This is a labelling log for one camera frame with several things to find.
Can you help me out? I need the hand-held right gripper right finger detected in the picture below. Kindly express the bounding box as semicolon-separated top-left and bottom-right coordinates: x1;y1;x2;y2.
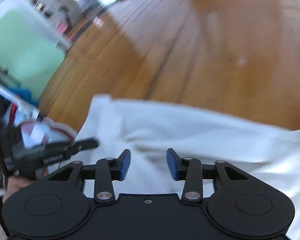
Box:
166;148;249;202

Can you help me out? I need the white garment with green monster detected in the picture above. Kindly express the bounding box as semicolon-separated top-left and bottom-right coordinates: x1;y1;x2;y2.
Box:
75;94;300;240

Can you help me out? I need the person's left hand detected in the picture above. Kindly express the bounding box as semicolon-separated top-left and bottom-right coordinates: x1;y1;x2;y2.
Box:
2;176;35;204

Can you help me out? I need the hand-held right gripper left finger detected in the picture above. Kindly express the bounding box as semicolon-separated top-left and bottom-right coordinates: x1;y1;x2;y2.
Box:
48;149;132;203

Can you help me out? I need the green panel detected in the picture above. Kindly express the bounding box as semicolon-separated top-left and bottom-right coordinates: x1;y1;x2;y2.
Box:
0;9;67;100

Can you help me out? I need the blue cloth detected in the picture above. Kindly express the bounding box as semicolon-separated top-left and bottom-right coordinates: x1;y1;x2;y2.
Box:
9;86;39;107

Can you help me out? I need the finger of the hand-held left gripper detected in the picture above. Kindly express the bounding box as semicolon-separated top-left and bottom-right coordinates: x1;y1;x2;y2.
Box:
65;137;100;157

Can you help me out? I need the white pole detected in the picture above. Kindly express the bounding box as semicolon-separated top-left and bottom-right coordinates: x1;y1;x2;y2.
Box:
0;76;40;114

